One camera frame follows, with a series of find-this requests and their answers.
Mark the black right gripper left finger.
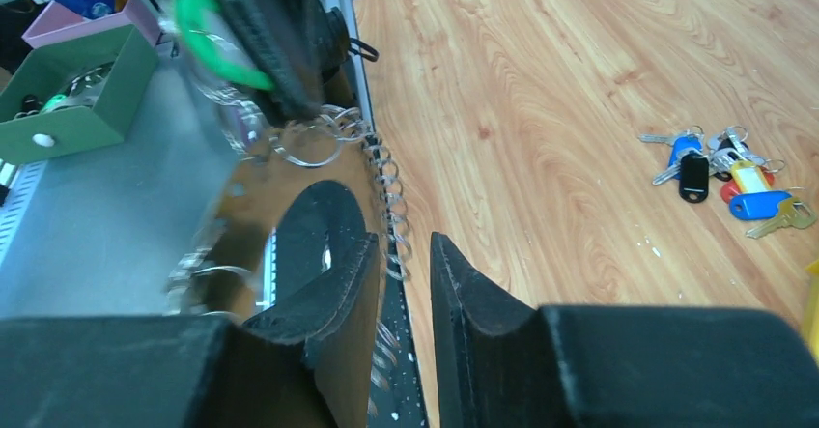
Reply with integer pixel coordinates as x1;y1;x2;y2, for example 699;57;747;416
1;181;381;427

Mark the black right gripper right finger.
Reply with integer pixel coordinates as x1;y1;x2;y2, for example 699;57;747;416
430;233;818;427

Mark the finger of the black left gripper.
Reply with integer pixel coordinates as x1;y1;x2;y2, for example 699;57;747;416
115;0;325;123

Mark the keyring chain with green tag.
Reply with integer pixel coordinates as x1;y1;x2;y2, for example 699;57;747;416
156;0;414;414

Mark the pile of tagged keys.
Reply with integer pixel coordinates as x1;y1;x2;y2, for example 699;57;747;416
638;125;818;240

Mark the pink box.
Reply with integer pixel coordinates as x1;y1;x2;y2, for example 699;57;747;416
21;0;160;48

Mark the green open box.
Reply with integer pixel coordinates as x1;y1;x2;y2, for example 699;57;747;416
1;25;158;164

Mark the yellow plastic tray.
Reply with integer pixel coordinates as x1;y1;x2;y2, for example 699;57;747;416
801;260;819;360

